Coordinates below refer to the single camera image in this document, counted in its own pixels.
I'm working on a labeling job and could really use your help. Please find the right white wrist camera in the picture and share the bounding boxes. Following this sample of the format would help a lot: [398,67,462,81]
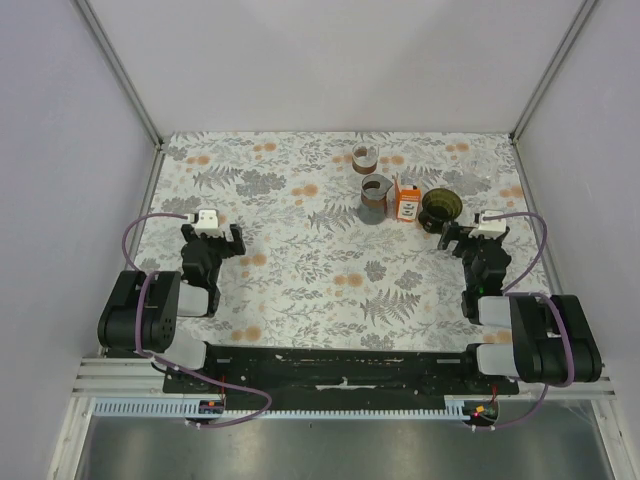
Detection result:
[469,210,507,239]

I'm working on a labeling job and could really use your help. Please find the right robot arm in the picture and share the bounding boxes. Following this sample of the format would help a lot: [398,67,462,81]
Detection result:
[438,221,603,394]

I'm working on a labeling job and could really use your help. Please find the purple cable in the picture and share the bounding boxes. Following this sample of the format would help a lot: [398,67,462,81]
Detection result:
[122,212,274,429]
[469,211,574,432]

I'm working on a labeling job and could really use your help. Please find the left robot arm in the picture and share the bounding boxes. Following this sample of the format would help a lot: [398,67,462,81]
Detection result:
[97,224,246,393]

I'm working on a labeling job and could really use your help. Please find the clear glass cup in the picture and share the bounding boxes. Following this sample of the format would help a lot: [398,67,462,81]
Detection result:
[460,149,497,179]

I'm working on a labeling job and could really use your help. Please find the white slotted cable duct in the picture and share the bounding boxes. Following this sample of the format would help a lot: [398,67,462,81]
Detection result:
[93,396,474,418]

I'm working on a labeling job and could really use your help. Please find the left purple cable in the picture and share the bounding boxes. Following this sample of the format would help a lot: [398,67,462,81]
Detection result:
[122,212,274,429]

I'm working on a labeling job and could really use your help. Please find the small glass beaker brown band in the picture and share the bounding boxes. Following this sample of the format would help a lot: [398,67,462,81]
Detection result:
[352,143,379,175]

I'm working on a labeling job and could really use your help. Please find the aluminium rail frame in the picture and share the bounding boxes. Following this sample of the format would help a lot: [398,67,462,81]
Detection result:
[72,358,616,400]

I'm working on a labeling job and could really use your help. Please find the floral patterned table mat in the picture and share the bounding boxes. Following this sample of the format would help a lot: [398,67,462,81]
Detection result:
[136,132,548,351]

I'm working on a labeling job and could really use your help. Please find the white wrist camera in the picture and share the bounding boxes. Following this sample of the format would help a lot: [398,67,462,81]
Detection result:
[469,210,507,239]
[185,209,224,238]

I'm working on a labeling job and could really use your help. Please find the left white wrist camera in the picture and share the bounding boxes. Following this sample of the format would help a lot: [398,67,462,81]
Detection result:
[185,209,224,238]

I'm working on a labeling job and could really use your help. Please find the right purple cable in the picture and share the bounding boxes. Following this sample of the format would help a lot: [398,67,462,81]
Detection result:
[469,211,574,432]

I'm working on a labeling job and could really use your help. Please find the orange coffee filter box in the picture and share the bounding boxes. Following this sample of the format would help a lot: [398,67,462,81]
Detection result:
[394,175,422,223]

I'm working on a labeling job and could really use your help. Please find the green glass coffee dripper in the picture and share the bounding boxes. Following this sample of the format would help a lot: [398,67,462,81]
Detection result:
[418,188,463,234]

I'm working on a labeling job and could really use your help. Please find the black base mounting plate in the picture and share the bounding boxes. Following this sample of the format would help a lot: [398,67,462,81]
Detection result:
[162,342,521,412]

